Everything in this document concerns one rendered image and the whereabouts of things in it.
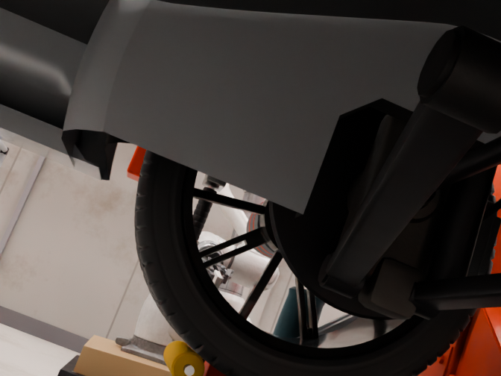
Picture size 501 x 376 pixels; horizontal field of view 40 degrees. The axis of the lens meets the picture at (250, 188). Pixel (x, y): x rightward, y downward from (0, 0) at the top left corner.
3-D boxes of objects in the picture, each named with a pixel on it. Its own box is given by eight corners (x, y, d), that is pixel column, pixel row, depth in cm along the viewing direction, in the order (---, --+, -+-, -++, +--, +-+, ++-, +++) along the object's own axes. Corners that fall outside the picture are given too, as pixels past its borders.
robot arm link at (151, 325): (133, 331, 245) (152, 272, 248) (180, 346, 247) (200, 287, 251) (133, 336, 229) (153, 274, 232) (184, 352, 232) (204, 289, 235)
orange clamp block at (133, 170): (167, 188, 139) (126, 171, 138) (165, 193, 146) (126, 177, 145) (180, 157, 140) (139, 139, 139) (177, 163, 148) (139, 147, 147)
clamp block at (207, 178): (205, 179, 161) (213, 159, 162) (200, 184, 170) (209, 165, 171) (225, 187, 162) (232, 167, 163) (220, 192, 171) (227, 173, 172)
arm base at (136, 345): (119, 343, 247) (124, 328, 248) (177, 362, 246) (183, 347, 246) (108, 347, 229) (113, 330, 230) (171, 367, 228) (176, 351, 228)
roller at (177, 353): (167, 381, 114) (180, 348, 115) (158, 362, 143) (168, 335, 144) (199, 393, 115) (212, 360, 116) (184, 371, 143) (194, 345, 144)
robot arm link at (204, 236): (198, 231, 200) (238, 249, 203) (194, 221, 215) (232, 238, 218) (183, 264, 201) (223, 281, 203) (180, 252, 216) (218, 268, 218)
